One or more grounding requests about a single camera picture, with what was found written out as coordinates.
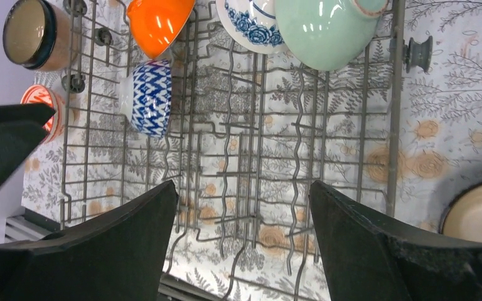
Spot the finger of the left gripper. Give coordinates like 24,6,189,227
0,103,55,187

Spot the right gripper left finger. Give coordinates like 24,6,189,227
0,181,178,300

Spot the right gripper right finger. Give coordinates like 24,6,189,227
309,181,482,300

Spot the red and white bowl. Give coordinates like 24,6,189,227
20,84,67,144

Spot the brown glazed bowl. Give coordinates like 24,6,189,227
2,0,79,71

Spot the dark brown patterned bowl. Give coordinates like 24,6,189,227
439,182,482,243

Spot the blue zigzag patterned bowl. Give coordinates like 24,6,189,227
119,59,172,139

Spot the grey wire dish rack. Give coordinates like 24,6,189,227
53,1,408,300

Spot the orange bowl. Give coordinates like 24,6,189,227
126,0,195,59

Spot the pale green bowl back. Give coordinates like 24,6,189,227
275,0,388,71

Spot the blue floral white bowl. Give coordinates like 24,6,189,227
216,0,288,55

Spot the floral tablecloth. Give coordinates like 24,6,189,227
20,0,482,301

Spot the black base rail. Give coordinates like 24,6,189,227
20,207,222,300

